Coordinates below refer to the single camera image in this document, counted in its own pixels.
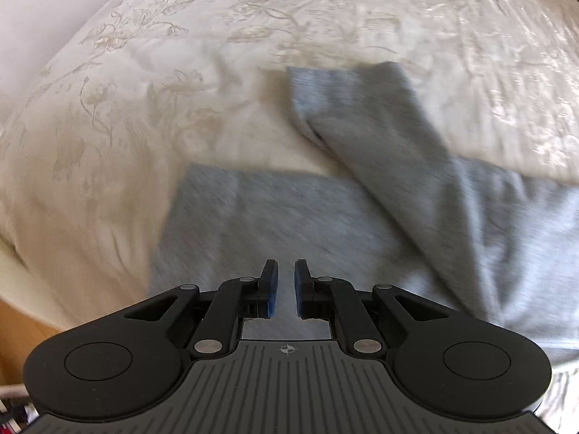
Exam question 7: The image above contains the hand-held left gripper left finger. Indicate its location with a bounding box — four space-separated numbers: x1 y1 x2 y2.
123 259 280 358

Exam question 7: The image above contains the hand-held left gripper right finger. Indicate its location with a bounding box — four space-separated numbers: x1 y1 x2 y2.
294 259 454 358

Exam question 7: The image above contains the cream floral bedspread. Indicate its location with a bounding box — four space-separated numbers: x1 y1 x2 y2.
0 0 579 422

